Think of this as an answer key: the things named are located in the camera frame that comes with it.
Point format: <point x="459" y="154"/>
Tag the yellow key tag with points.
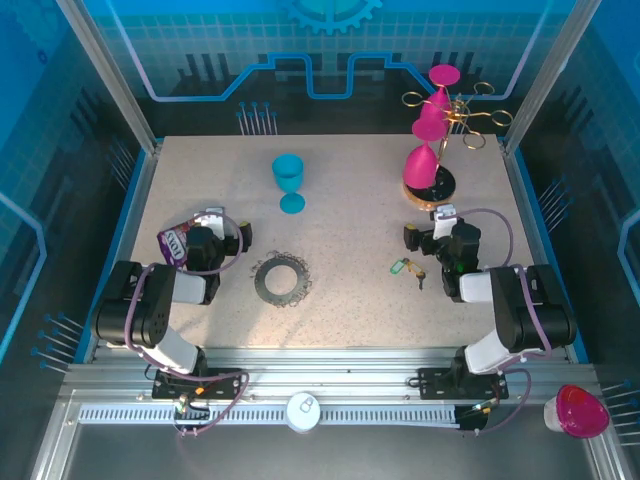
<point x="416" y="269"/>

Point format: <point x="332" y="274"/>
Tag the green key tag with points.
<point x="399" y="266"/>

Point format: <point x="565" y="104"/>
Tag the silver key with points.
<point x="421" y="282"/>

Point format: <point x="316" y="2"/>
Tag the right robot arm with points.
<point x="520" y="310"/>

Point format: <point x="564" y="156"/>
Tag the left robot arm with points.
<point x="150" y="300"/>

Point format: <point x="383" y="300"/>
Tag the purple candy bag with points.
<point x="172" y="245"/>

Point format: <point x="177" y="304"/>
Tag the gold glass rack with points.
<point x="445" y="187"/>

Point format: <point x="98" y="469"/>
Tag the pink plastic goblet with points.
<point x="444" y="75"/>
<point x="419" y="167"/>

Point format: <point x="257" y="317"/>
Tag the teal plastic goblet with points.
<point x="288" y="172"/>

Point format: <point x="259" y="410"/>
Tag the blue table edge strip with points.
<point x="117" y="250"/>

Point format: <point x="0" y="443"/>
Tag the white tin can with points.
<point x="303" y="412"/>

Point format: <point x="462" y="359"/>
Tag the pink and white cup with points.
<point x="580" y="412"/>

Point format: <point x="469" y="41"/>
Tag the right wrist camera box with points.
<point x="444" y="225"/>

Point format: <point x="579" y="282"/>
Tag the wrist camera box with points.
<point x="212" y="222"/>
<point x="444" y="225"/>

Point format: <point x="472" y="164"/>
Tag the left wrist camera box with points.
<point x="212" y="222"/>

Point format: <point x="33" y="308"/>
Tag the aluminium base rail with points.
<point x="325" y="367"/>

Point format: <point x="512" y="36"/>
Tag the aluminium frame post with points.
<point x="115" y="80"/>
<point x="550" y="75"/>

